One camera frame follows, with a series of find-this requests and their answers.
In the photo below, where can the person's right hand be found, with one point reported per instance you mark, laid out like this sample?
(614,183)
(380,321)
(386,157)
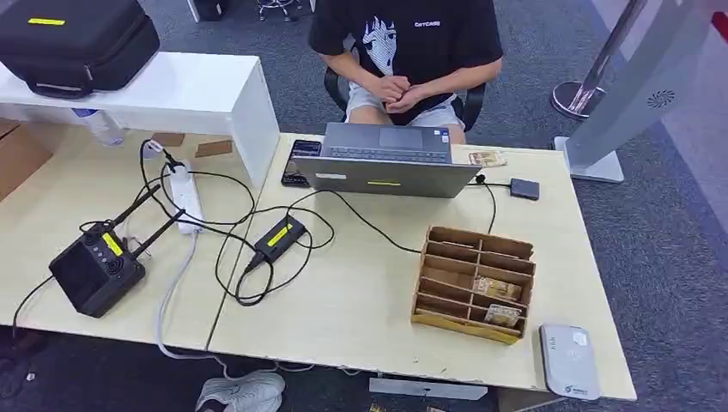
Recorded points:
(392,88)

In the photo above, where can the person's left hand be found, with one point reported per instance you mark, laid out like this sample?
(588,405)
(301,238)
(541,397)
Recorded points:
(409,101)

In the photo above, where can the person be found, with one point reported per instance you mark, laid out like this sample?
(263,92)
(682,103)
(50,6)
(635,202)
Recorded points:
(421,40)

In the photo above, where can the grey laptop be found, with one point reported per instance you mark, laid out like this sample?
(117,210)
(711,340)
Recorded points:
(387,176)

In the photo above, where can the black smartphone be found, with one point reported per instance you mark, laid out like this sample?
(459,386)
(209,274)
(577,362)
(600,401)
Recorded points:
(301,165)

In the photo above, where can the chrome stool base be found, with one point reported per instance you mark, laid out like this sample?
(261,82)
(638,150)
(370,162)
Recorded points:
(279,7)

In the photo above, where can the small black hub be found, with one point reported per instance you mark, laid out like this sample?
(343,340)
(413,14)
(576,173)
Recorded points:
(524,189)

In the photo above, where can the brown cardboard piece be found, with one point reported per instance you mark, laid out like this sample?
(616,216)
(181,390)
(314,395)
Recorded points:
(214,148)
(168,140)

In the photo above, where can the black power adapter yellow label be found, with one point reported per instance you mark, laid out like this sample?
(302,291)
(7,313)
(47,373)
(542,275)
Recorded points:
(279,239)

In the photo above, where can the white floor stand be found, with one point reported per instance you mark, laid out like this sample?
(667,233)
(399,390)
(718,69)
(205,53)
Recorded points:
(625,96)

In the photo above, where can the white desk shelf riser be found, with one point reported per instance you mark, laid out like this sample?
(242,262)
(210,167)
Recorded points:
(170,85)

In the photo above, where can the wooden card box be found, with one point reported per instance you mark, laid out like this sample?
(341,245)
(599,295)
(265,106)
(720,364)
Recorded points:
(455,330)

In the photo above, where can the white power strip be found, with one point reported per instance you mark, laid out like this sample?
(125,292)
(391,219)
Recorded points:
(185,199)

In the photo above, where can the white plug adapter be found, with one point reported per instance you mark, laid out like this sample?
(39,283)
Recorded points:
(152,149)

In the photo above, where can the clear water bottle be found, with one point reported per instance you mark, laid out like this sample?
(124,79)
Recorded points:
(105,128)

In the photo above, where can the white card reader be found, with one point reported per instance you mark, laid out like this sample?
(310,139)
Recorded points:
(569,361)

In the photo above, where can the red barrier belt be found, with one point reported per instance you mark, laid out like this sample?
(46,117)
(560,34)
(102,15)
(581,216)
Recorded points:
(720,25)

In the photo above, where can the black carrying case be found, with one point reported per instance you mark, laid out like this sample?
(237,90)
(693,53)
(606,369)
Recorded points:
(74,45)

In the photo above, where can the white sneaker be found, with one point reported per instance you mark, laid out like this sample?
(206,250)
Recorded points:
(242,392)

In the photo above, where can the black router with antennas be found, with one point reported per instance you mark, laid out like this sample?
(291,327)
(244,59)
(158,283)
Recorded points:
(97,273)

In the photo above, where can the brown cardboard box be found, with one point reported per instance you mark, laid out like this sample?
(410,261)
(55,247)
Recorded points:
(17,156)

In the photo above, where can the chrome stanchion post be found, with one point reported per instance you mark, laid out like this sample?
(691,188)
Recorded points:
(574,96)

